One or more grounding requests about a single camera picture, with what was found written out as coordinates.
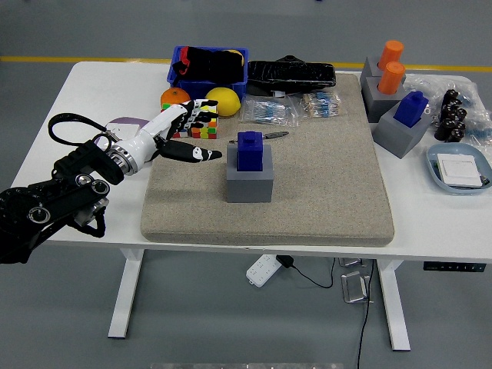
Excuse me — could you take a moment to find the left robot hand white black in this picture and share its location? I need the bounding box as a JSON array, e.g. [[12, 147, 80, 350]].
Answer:
[[125, 98, 224, 171]]

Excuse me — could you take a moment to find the blue square seal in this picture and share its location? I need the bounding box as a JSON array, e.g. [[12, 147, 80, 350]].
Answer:
[[392, 90, 430, 128], [236, 131, 264, 173]]

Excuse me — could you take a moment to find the grey seal holder block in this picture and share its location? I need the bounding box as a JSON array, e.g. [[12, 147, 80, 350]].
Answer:
[[360, 75, 411, 124], [360, 56, 407, 84], [225, 144, 274, 204], [372, 102, 434, 160]]

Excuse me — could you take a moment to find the orange cylinder seal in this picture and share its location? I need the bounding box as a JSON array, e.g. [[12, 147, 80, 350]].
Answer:
[[378, 39, 405, 71], [377, 61, 407, 95]]

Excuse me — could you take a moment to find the orange fruit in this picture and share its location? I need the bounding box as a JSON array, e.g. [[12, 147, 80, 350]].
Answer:
[[160, 87, 191, 107]]

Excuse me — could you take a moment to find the blue plastic bin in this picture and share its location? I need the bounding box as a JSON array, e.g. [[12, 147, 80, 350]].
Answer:
[[166, 45, 250, 101]]

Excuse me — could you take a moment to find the yellow lemon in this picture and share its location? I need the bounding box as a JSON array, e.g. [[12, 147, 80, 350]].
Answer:
[[204, 86, 242, 118]]

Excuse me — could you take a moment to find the black cloth with red trim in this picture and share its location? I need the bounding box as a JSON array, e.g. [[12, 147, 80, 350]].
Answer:
[[171, 46, 245, 84]]

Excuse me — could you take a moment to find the bag of blue resistors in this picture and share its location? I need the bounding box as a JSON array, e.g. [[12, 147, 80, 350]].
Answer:
[[238, 95, 301, 128]]

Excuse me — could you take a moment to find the small metal hand tool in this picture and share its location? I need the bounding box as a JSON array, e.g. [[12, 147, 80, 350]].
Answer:
[[229, 131, 290, 145]]

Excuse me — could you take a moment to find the black plastic tray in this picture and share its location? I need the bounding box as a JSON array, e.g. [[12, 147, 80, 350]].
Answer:
[[246, 55, 337, 96]]

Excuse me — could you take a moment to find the white table leg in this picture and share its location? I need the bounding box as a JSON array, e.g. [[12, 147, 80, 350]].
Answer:
[[376, 260, 411, 351], [107, 248, 146, 339]]

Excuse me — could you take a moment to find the bag of tan resistors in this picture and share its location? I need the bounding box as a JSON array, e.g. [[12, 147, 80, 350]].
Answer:
[[298, 91, 345, 119]]

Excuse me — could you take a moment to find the white power strip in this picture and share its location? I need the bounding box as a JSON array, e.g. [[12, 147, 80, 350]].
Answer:
[[245, 254, 284, 288]]

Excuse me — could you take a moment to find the grey-brown mat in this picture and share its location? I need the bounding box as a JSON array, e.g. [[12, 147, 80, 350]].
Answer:
[[139, 72, 396, 248]]

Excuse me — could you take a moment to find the clear plastic bag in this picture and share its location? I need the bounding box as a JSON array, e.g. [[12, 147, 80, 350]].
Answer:
[[403, 73, 477, 116]]

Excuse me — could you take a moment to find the light blue shallow tray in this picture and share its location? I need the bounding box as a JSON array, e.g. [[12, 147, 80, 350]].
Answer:
[[426, 143, 492, 196]]

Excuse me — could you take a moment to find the clear bag of blue parts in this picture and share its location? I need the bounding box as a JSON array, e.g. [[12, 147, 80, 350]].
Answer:
[[460, 90, 492, 147]]

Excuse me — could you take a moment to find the black table control panel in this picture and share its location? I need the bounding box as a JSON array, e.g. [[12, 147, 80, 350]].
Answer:
[[423, 261, 487, 272]]

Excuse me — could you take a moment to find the black plug with cord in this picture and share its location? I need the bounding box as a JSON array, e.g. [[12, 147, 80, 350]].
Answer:
[[275, 254, 336, 289]]

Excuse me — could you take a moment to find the black floor cable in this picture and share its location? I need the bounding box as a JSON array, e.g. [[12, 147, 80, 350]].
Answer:
[[356, 260, 376, 369]]

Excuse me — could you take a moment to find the white switch panel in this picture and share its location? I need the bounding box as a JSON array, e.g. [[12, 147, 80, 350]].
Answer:
[[436, 153, 484, 188]]

